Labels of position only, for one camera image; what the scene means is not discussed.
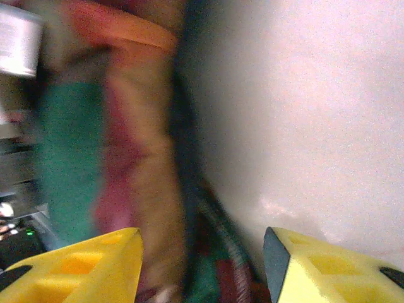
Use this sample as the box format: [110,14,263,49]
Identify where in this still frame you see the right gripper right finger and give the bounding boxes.
[263,226,404,303]

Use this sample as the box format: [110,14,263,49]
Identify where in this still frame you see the red green plaid shirt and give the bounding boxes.
[34,0,269,303]

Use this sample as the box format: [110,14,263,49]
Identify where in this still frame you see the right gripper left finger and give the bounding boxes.
[0,227,145,303]

